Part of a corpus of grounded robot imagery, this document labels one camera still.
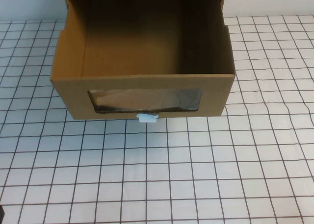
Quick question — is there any white grid tablecloth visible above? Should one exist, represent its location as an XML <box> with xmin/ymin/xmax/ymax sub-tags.
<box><xmin>0</xmin><ymin>14</ymin><xmax>314</xmax><ymax>224</ymax></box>

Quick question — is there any windowed cardboard drawer with film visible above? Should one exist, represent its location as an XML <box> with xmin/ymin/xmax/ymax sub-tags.
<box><xmin>50</xmin><ymin>0</ymin><xmax>236</xmax><ymax>121</ymax></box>

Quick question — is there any white plastic handle with notch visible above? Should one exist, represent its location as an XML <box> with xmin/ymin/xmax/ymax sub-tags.
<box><xmin>136</xmin><ymin>113</ymin><xmax>158</xmax><ymax>124</ymax></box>

